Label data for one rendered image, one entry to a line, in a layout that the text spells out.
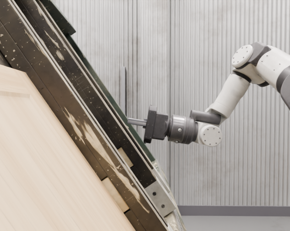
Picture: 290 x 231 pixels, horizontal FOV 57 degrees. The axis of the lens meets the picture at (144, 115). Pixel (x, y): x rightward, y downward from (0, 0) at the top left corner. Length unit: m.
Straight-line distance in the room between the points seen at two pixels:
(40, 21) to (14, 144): 0.74
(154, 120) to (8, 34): 0.46
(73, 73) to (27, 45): 0.41
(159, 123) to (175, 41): 2.49
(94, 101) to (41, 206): 0.67
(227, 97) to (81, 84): 0.50
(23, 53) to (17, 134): 0.25
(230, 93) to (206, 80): 2.38
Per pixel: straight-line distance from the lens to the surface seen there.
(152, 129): 0.84
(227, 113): 0.87
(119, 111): 1.93
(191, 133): 0.84
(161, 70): 3.05
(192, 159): 3.26
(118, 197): 0.57
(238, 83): 0.88
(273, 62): 0.78
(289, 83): 0.67
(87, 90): 0.97
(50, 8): 1.66
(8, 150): 0.34
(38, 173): 0.37
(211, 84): 3.26
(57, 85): 0.56
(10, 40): 0.61
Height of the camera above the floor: 1.29
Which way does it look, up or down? 2 degrees down
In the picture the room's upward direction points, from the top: straight up
